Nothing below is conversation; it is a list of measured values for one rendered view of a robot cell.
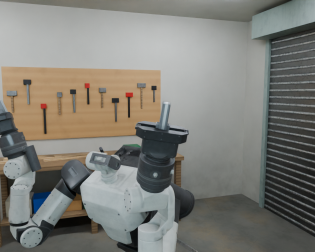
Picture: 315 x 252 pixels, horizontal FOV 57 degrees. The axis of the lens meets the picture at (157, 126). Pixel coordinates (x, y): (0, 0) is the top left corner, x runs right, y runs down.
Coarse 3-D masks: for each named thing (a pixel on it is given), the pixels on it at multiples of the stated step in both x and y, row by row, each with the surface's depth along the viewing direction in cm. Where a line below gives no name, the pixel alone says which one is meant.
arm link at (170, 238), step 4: (176, 224) 90; (172, 228) 88; (176, 228) 89; (168, 232) 87; (172, 232) 87; (176, 232) 90; (164, 236) 86; (168, 236) 86; (172, 236) 87; (176, 236) 90; (164, 240) 85; (168, 240) 85; (172, 240) 86; (164, 244) 84; (168, 244) 85; (172, 244) 86; (164, 248) 84; (168, 248) 84; (172, 248) 85
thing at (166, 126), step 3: (168, 102) 66; (168, 105) 65; (168, 108) 65; (165, 111) 66; (168, 111) 66; (165, 114) 66; (168, 114) 66; (165, 117) 66; (165, 120) 66; (165, 123) 66; (168, 123) 68; (165, 126) 66; (168, 126) 67; (162, 129) 67; (165, 129) 67; (168, 129) 68
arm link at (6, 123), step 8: (8, 112) 103; (0, 120) 101; (8, 120) 103; (0, 128) 102; (8, 128) 103; (16, 128) 106; (0, 136) 104; (8, 136) 103; (16, 136) 104; (24, 136) 108; (0, 144) 103; (8, 144) 103; (16, 144) 104
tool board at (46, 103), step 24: (24, 72) 354; (48, 72) 362; (72, 72) 371; (96, 72) 380; (120, 72) 390; (144, 72) 400; (24, 96) 357; (48, 96) 366; (72, 96) 374; (96, 96) 384; (120, 96) 394; (144, 96) 404; (24, 120) 360; (48, 120) 369; (72, 120) 378; (96, 120) 387; (120, 120) 397; (144, 120) 408
